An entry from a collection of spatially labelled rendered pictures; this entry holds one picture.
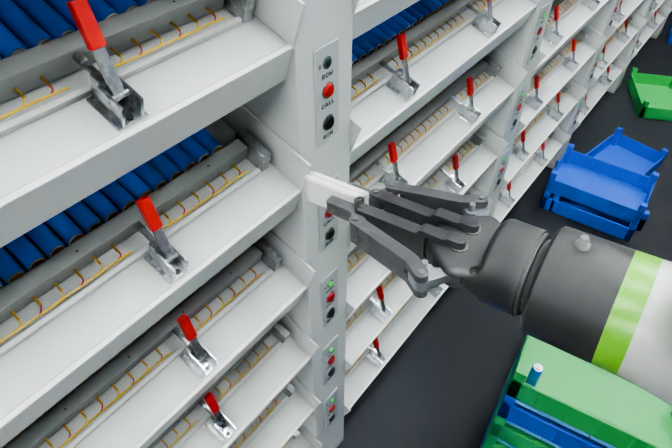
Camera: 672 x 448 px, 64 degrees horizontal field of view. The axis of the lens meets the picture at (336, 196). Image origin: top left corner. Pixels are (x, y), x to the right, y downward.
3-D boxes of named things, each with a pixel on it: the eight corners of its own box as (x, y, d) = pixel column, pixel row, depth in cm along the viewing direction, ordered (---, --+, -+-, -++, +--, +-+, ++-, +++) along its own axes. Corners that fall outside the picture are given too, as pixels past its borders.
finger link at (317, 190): (365, 219, 53) (361, 223, 52) (310, 196, 56) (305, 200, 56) (364, 195, 51) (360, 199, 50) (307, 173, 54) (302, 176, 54)
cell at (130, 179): (114, 159, 60) (153, 196, 59) (100, 167, 59) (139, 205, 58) (113, 149, 59) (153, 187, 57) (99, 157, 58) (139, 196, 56)
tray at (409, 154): (505, 102, 122) (539, 56, 111) (340, 262, 87) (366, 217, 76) (436, 50, 126) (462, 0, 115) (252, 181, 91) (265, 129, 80)
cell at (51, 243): (27, 209, 54) (68, 251, 53) (9, 219, 53) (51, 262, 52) (23, 199, 53) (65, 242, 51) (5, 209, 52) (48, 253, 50)
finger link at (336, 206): (375, 223, 51) (357, 241, 49) (333, 206, 53) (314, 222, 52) (375, 211, 50) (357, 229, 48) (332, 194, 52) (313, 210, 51)
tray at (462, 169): (489, 167, 134) (518, 131, 123) (339, 328, 99) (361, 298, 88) (427, 117, 138) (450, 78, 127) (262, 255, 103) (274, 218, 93)
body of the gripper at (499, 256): (511, 341, 43) (410, 293, 47) (547, 277, 48) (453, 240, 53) (525, 275, 38) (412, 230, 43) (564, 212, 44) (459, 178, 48)
